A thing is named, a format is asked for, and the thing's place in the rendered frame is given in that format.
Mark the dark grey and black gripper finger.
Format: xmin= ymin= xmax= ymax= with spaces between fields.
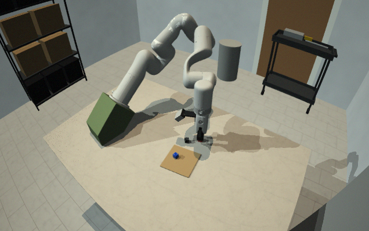
xmin=197 ymin=127 xmax=204 ymax=141

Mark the tan flat mat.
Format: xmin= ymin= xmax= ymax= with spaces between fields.
xmin=160 ymin=145 xmax=201 ymax=178

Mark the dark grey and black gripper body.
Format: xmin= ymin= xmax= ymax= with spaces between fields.
xmin=194 ymin=112 xmax=210 ymax=134

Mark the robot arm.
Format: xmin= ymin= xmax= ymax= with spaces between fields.
xmin=109 ymin=13 xmax=216 ymax=122

